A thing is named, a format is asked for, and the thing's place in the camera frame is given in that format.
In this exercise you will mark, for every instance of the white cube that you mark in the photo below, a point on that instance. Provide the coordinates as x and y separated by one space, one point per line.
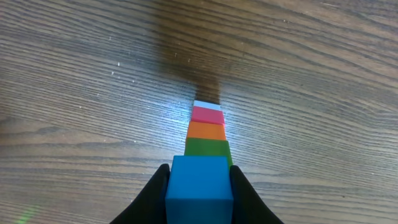
206 105

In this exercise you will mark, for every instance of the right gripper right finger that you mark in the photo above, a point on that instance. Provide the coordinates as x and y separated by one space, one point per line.
248 205

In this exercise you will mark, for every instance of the orange cube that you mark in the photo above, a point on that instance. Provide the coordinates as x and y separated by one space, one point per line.
206 130

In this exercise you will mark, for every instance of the blue cube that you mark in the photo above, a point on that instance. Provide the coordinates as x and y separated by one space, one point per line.
199 183

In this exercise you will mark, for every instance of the green cube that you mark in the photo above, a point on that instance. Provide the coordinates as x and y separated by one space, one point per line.
206 147

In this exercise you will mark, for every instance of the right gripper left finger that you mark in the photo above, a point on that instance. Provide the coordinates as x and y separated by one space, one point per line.
149 202

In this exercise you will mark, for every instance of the red cube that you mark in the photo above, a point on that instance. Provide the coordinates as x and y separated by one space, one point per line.
207 115

